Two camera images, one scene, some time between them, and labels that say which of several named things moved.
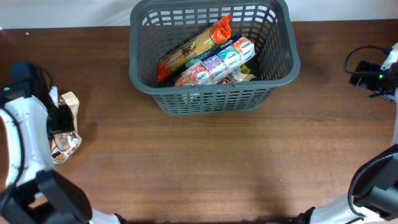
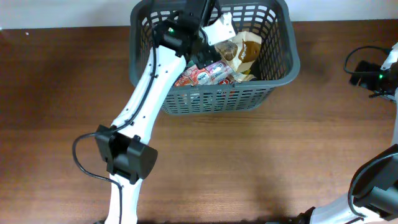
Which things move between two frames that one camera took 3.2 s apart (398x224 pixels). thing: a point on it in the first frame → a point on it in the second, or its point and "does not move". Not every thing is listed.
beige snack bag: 241,76 does not move
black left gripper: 68,121 → 206,55
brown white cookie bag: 63,143 → 242,51
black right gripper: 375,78 does not move
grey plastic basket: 158,27 does not move
